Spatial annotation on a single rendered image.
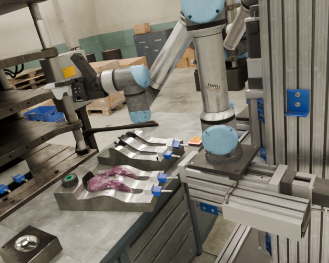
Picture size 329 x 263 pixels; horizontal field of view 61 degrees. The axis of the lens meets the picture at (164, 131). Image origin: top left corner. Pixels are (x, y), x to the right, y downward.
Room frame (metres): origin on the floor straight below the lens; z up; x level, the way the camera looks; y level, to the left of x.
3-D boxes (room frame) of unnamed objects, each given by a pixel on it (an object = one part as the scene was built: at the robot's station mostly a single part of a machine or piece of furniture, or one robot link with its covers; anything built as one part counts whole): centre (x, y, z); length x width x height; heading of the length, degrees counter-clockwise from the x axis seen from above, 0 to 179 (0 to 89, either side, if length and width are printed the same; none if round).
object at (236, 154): (1.00, -0.22, 1.09); 0.15 x 0.15 x 0.10
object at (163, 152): (1.37, 0.00, 0.89); 0.13 x 0.05 x 0.05; 54
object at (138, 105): (0.95, 0.07, 1.34); 0.11 x 0.08 x 0.11; 165
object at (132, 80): (0.93, 0.07, 1.43); 0.11 x 0.08 x 0.09; 75
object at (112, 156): (1.58, 0.18, 0.87); 0.50 x 0.26 x 0.14; 54
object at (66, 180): (1.25, 0.52, 0.93); 0.08 x 0.08 x 0.04
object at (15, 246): (0.91, 0.64, 0.84); 0.20 x 0.15 x 0.07; 54
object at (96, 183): (1.24, 0.32, 0.90); 0.26 x 0.18 x 0.08; 71
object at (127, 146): (1.56, 0.17, 0.92); 0.35 x 0.16 x 0.09; 54
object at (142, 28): (9.02, 0.02, 1.26); 0.42 x 0.33 x 0.29; 53
